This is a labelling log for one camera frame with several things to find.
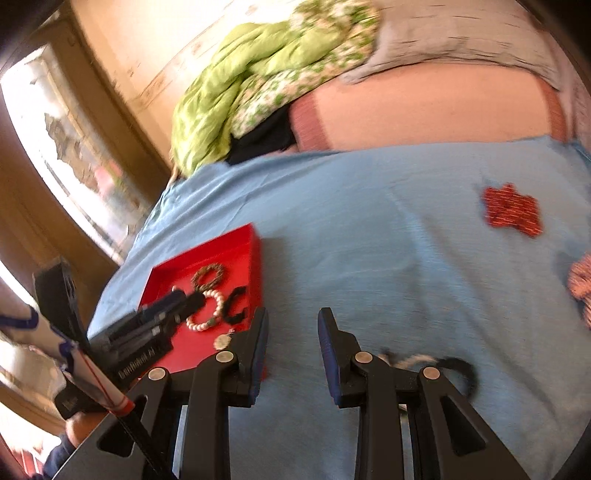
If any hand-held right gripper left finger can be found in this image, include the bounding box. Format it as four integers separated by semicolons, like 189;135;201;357
95;307;271;480

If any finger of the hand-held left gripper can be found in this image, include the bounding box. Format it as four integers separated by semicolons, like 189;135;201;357
139;292;206;321
139;318;188;342

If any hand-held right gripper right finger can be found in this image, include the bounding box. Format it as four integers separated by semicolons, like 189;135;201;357
318;307;532;480

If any pearl bracelet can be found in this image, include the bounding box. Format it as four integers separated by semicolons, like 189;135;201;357
186;289;225;332

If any leopard print scrunchie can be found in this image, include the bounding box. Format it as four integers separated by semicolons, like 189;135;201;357
191;262;228;292

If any black velvet scrunchie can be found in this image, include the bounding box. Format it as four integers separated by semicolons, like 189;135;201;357
434;357;479;401
222;286;249;325

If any red box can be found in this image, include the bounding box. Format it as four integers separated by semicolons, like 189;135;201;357
137;223;269;381

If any person's left forearm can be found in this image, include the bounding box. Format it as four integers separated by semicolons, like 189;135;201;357
41;440;79;480

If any person's left hand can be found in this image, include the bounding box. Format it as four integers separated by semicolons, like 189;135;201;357
64;408;109;450

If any window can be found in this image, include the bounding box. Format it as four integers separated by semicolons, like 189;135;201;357
0;45;155;265

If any black cloth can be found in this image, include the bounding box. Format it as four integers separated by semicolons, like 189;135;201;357
225;110;298;166

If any red polka dot scrunchie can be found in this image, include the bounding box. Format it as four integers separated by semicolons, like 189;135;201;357
480;183;544;239

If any green floral quilt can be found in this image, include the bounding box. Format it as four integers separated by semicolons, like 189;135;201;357
170;0;385;177

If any pink quilted mattress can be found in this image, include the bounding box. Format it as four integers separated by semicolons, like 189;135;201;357
290;60;580;153

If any red checked scrunchie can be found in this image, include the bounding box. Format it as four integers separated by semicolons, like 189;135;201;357
566;251;591;329

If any grey quilted pillow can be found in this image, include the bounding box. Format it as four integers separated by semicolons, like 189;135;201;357
341;0;575;90

